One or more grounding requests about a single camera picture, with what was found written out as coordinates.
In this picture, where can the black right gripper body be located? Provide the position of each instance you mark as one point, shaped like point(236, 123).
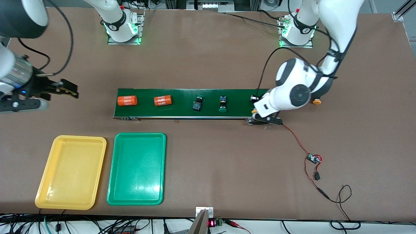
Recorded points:
point(36, 87)

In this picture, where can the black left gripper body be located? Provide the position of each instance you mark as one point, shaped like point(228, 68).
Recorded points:
point(253, 98)

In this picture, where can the green mushroom push button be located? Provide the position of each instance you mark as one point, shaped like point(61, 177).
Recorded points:
point(223, 105)
point(197, 104)

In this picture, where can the orange cylinder white print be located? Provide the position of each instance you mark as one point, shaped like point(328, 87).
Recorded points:
point(162, 100)
point(127, 100)

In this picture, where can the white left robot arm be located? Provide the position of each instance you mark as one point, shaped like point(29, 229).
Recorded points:
point(299, 94)

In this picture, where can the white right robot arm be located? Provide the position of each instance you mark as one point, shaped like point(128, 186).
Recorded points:
point(113, 19)

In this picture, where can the green conveyor belt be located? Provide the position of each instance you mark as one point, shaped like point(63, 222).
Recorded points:
point(182, 97)

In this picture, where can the yellow plastic tray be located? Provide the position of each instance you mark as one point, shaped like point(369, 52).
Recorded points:
point(70, 172)

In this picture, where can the small controller circuit board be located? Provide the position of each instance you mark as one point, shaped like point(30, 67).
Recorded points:
point(313, 158)

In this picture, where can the small black plug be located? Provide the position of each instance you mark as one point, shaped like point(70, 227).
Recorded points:
point(317, 176)

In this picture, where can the white electrical device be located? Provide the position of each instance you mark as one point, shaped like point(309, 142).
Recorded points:
point(211, 5)

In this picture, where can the green plastic tray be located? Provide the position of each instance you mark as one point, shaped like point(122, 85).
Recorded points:
point(136, 169)

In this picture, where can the red clip lead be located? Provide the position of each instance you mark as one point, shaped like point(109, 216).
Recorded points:
point(234, 223)

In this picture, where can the red digit display module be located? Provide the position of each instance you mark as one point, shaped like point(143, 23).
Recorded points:
point(212, 223)

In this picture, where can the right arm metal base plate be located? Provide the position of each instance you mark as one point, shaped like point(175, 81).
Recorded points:
point(141, 32)

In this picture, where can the metal camera pole bracket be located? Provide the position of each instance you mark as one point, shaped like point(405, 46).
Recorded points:
point(201, 224)

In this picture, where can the aluminium frame corner profile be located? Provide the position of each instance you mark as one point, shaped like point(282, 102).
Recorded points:
point(397, 16)

